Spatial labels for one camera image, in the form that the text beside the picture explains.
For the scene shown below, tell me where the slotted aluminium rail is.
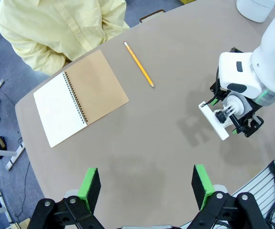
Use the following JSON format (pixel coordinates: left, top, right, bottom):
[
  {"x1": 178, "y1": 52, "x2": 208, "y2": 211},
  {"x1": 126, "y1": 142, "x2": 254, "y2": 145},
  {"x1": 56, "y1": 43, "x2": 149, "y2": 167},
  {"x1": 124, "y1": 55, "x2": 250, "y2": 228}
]
[{"x1": 180, "y1": 147, "x2": 275, "y2": 229}]

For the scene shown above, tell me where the white lidded trash can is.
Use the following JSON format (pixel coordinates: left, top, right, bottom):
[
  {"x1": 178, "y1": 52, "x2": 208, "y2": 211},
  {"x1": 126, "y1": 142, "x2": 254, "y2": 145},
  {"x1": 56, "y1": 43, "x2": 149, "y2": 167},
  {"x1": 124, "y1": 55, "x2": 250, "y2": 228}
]
[{"x1": 236, "y1": 0, "x2": 275, "y2": 23}]

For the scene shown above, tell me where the thin black floor cable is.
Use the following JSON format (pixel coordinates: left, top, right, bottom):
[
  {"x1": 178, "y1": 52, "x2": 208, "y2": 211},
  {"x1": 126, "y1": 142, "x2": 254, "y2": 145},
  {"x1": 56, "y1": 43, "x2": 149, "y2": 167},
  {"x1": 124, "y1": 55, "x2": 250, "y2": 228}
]
[{"x1": 14, "y1": 161, "x2": 31, "y2": 221}]

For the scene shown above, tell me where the yellow pencil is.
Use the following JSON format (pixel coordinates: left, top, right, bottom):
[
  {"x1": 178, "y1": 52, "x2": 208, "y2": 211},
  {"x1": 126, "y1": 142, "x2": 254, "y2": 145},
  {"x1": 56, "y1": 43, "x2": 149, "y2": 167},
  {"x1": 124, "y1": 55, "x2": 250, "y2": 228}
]
[{"x1": 123, "y1": 41, "x2": 155, "y2": 88}]

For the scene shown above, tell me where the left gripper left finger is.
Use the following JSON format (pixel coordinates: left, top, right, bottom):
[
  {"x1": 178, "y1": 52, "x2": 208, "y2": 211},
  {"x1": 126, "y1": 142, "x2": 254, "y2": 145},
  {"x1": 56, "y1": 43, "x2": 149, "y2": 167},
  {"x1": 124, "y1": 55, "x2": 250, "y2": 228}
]
[{"x1": 27, "y1": 167, "x2": 106, "y2": 229}]

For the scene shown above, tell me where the spiral notebook with brown cover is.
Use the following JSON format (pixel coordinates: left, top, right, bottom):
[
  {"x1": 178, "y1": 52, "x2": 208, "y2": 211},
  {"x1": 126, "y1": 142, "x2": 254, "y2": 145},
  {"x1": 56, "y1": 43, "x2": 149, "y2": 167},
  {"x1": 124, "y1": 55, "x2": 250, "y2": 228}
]
[{"x1": 33, "y1": 49, "x2": 130, "y2": 148}]

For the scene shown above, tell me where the black object on floor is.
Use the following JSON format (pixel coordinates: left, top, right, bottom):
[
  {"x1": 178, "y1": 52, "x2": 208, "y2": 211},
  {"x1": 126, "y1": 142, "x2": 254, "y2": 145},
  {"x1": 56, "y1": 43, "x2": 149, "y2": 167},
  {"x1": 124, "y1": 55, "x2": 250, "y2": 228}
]
[{"x1": 0, "y1": 135, "x2": 8, "y2": 159}]

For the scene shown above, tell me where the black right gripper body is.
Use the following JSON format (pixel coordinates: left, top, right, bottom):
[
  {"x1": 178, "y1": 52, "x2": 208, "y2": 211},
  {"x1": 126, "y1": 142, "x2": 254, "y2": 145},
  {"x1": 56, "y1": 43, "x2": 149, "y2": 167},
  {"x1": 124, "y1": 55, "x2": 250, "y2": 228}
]
[{"x1": 239, "y1": 104, "x2": 262, "y2": 121}]

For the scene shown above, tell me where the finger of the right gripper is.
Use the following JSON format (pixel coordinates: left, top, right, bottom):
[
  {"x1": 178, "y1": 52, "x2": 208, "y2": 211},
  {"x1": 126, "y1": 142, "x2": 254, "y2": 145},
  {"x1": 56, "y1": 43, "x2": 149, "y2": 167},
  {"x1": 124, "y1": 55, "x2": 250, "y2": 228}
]
[
  {"x1": 210, "y1": 81, "x2": 225, "y2": 107},
  {"x1": 231, "y1": 115, "x2": 265, "y2": 138}
]

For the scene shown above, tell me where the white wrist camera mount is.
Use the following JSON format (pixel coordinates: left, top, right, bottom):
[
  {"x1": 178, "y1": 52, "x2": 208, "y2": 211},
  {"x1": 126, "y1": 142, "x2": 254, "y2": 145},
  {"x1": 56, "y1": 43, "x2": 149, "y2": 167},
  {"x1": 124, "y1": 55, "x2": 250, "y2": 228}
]
[{"x1": 198, "y1": 94, "x2": 245, "y2": 141}]

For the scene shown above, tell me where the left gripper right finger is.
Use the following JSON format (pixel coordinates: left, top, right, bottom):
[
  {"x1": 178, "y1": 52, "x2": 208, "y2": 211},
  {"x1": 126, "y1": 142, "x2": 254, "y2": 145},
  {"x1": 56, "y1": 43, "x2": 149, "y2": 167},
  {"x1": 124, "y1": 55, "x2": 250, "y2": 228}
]
[{"x1": 187, "y1": 164, "x2": 273, "y2": 229}]

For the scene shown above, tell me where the yellow shirt torso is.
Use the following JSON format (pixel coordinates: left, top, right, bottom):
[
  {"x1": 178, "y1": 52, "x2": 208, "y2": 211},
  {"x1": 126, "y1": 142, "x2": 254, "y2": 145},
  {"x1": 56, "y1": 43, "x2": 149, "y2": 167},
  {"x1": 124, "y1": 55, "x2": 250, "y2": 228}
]
[{"x1": 0, "y1": 0, "x2": 131, "y2": 76}]

